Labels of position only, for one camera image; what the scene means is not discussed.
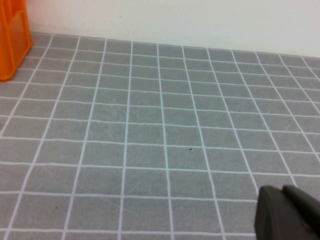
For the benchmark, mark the orange plastic cutlery holder crate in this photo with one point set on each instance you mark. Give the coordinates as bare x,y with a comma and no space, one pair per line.
12,37

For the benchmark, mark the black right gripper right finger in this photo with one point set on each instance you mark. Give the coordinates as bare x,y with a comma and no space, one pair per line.
305,210

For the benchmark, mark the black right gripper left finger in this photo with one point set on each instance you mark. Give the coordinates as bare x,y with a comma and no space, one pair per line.
272,220

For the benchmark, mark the grey grid tablecloth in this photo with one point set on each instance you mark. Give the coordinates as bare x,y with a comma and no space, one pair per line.
150,125

